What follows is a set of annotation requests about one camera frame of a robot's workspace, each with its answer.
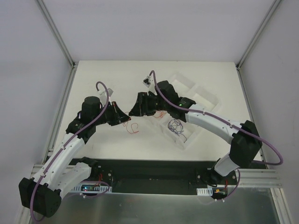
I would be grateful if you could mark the aluminium frame post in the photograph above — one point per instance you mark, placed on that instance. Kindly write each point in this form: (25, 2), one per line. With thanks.
(258, 33)
(55, 32)

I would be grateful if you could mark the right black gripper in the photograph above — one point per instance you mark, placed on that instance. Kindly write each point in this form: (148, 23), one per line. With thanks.
(143, 104)

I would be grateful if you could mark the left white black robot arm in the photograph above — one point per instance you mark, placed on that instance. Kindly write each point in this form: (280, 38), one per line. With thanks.
(43, 193)

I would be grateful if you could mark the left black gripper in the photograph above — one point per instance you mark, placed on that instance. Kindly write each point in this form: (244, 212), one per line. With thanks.
(114, 114)

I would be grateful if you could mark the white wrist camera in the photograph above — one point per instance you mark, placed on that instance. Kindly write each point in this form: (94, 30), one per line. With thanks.
(103, 95)
(149, 83)

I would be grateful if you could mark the white cable duct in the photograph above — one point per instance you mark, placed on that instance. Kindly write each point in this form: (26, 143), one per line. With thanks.
(91, 188)
(204, 191)

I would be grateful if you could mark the right aluminium frame post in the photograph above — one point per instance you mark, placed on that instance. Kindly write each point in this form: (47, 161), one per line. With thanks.
(258, 33)

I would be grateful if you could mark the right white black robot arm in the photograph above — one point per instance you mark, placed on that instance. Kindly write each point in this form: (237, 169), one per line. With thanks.
(242, 137)

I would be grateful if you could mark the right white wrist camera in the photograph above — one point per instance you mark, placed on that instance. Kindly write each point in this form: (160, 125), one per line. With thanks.
(149, 83)

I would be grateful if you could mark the left white cable duct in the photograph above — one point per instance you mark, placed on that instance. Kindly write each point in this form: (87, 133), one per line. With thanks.
(91, 188)

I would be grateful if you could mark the left aluminium frame post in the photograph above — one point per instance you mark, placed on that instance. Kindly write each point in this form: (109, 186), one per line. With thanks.
(55, 32)

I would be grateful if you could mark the right white cable duct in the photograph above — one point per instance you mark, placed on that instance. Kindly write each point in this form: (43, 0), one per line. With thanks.
(204, 191)

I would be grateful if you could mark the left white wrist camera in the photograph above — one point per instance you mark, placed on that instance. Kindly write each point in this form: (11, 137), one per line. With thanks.
(103, 95)

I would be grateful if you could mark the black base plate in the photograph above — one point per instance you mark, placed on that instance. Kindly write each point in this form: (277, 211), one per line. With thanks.
(163, 187)

